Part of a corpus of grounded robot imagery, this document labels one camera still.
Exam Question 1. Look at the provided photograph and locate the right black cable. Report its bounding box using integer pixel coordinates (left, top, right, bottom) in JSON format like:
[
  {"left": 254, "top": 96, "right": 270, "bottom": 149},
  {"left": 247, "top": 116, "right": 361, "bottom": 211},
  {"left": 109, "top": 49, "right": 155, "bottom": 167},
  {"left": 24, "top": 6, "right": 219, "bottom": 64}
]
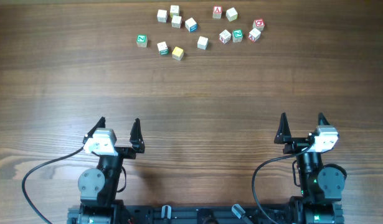
[{"left": 251, "top": 144, "right": 315, "bottom": 224}]

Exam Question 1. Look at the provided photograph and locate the red-sided K wooden block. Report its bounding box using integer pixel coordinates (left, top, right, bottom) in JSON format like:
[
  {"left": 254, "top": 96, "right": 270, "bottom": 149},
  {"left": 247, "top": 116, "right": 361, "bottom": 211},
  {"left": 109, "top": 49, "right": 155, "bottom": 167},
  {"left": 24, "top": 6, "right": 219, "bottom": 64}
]
[{"left": 219, "top": 29, "right": 232, "bottom": 44}]

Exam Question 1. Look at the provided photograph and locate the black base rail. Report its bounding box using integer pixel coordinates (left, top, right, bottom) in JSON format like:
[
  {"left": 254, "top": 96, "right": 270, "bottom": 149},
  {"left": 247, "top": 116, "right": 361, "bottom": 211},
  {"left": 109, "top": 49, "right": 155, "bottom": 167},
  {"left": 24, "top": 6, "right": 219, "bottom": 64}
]
[{"left": 67, "top": 204, "right": 345, "bottom": 224}]

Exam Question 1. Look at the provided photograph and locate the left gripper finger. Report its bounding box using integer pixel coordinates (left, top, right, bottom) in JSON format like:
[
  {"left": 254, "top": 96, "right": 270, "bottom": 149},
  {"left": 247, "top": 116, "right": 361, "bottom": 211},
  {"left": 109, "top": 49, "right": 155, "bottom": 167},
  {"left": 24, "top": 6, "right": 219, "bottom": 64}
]
[
  {"left": 130, "top": 118, "right": 145, "bottom": 153},
  {"left": 86, "top": 116, "right": 106, "bottom": 138}
]

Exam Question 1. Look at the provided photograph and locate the green z block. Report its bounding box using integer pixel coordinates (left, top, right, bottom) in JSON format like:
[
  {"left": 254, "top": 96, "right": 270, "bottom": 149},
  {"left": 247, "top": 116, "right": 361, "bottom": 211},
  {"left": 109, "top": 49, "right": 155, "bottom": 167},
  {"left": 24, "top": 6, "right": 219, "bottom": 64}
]
[
  {"left": 232, "top": 29, "right": 244, "bottom": 42},
  {"left": 136, "top": 34, "right": 148, "bottom": 47}
]

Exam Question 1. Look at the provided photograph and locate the left black cable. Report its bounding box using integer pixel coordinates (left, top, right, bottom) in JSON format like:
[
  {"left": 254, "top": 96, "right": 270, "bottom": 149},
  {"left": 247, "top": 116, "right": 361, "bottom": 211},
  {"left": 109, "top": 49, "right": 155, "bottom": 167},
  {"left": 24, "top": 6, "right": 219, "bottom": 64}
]
[{"left": 21, "top": 146, "right": 86, "bottom": 224}]

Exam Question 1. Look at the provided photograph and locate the blue letter wooden block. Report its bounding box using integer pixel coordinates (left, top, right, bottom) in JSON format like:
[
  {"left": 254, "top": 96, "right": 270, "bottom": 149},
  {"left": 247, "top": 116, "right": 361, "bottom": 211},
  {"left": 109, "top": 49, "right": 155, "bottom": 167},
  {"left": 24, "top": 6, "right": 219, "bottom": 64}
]
[{"left": 185, "top": 17, "right": 197, "bottom": 32}]

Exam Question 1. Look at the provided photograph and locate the green Z block left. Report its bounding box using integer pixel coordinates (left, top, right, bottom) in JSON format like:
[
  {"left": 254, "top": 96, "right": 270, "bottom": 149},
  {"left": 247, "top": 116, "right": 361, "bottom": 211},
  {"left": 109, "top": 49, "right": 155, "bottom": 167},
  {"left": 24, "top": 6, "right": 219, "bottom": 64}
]
[{"left": 136, "top": 34, "right": 148, "bottom": 47}]

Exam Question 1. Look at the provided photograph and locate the green Z block right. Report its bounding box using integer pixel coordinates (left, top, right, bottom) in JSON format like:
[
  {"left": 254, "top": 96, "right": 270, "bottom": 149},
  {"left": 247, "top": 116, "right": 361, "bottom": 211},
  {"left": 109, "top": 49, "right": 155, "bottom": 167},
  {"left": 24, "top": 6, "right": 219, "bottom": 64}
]
[{"left": 232, "top": 29, "right": 244, "bottom": 42}]

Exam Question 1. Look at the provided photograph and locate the red A number one block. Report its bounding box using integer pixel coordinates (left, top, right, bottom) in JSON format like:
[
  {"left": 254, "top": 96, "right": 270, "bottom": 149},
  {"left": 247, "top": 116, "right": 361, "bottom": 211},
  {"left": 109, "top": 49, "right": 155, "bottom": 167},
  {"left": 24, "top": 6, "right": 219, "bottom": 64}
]
[{"left": 248, "top": 28, "right": 261, "bottom": 42}]

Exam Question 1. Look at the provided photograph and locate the black cable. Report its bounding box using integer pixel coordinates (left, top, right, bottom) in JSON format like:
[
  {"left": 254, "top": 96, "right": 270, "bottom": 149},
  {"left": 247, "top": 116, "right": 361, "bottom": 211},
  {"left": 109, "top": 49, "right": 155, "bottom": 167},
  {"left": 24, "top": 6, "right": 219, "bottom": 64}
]
[
  {"left": 251, "top": 144, "right": 315, "bottom": 224},
  {"left": 21, "top": 146, "right": 86, "bottom": 224}
]

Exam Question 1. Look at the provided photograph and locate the yellow-sided wooden block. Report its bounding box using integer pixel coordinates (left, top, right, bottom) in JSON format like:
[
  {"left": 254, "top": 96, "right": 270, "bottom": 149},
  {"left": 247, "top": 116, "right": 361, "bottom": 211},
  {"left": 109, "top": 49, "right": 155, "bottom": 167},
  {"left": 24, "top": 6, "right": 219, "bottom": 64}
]
[{"left": 170, "top": 5, "right": 179, "bottom": 17}]

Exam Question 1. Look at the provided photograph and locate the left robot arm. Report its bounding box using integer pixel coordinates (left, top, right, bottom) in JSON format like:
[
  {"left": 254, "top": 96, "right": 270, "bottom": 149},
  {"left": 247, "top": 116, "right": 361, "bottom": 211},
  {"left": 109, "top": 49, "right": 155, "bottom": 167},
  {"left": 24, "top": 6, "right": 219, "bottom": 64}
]
[{"left": 67, "top": 117, "right": 145, "bottom": 224}]

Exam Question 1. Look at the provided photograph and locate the wooden block green V side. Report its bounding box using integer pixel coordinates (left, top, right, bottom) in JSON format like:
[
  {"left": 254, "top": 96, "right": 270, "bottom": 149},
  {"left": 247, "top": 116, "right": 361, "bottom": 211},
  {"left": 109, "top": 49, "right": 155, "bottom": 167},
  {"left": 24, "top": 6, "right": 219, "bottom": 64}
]
[{"left": 197, "top": 36, "right": 209, "bottom": 50}]

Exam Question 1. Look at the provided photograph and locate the red A wooden block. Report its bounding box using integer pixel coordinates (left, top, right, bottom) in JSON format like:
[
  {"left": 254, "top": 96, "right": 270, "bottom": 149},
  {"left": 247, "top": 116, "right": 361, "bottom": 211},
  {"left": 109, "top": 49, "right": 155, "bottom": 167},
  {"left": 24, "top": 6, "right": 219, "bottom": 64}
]
[{"left": 212, "top": 6, "right": 222, "bottom": 19}]

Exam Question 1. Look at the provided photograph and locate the plain wooden block top-right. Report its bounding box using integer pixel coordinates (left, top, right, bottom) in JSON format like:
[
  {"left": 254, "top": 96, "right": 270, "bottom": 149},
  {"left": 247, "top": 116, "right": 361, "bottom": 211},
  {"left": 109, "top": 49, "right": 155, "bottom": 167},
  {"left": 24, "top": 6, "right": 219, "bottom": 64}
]
[{"left": 226, "top": 7, "right": 238, "bottom": 22}]

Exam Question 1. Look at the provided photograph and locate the plain wooden block top-left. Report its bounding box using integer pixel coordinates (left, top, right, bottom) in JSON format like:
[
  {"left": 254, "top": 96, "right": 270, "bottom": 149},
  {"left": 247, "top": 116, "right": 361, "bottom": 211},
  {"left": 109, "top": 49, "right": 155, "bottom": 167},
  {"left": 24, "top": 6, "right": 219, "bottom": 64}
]
[{"left": 157, "top": 9, "right": 168, "bottom": 23}]

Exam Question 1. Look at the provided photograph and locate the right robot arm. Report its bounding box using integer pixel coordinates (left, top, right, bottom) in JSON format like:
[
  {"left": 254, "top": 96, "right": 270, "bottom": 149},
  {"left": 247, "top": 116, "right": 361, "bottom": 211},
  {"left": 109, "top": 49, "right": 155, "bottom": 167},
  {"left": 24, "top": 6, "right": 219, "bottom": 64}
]
[{"left": 274, "top": 113, "right": 347, "bottom": 224}]

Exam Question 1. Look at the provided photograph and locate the yellow top wooden block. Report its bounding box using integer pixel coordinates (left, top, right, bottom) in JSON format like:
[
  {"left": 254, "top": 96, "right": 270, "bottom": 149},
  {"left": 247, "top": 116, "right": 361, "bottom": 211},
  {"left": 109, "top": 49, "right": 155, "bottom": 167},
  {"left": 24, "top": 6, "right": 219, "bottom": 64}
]
[{"left": 172, "top": 47, "right": 184, "bottom": 61}]

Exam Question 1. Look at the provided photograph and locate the red Q wooden block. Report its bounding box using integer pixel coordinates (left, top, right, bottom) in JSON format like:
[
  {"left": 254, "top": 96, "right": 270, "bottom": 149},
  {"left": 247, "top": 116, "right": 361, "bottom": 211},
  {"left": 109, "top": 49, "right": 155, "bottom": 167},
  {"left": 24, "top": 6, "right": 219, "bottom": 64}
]
[{"left": 253, "top": 19, "right": 265, "bottom": 31}]

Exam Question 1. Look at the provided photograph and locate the wooden block with number eight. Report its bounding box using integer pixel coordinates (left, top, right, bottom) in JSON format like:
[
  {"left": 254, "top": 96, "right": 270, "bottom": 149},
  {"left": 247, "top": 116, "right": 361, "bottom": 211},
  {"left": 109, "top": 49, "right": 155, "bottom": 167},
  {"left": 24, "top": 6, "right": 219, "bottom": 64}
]
[{"left": 171, "top": 15, "right": 182, "bottom": 29}]

